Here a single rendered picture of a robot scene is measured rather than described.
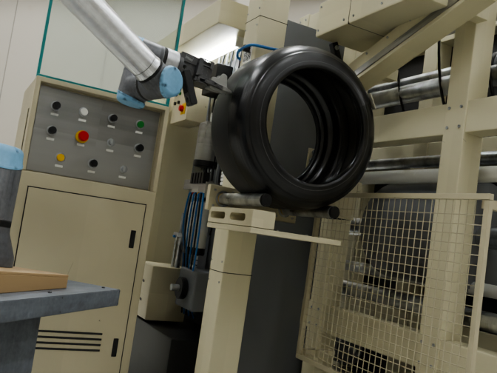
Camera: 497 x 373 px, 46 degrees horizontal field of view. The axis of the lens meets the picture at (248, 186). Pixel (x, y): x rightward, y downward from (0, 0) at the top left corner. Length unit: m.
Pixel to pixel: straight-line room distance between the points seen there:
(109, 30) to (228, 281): 1.11
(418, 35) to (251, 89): 0.67
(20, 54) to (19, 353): 5.74
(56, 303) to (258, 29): 1.52
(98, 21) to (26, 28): 5.41
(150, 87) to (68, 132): 0.80
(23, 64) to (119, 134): 4.46
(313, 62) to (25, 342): 1.26
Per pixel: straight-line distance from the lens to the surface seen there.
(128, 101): 1.85
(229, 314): 2.35
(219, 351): 2.37
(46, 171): 2.47
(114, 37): 1.67
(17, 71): 6.95
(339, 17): 2.45
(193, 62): 1.97
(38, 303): 1.23
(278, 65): 2.00
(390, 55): 2.35
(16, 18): 7.18
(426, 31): 2.25
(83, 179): 2.49
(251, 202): 2.00
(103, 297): 1.44
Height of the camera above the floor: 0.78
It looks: 5 degrees up
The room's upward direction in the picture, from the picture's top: 8 degrees clockwise
